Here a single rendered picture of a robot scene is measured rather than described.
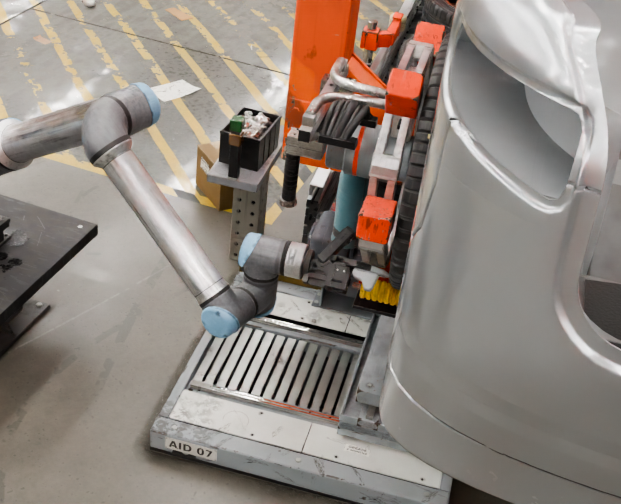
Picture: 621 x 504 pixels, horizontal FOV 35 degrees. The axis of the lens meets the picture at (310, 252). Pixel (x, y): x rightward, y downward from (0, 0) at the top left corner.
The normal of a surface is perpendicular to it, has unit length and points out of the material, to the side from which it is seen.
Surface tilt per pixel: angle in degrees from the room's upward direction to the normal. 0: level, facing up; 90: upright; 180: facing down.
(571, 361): 90
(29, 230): 0
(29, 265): 0
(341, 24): 90
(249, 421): 0
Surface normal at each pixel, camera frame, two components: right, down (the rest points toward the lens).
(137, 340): 0.11, -0.82
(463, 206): -0.81, 0.25
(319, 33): -0.25, 0.53
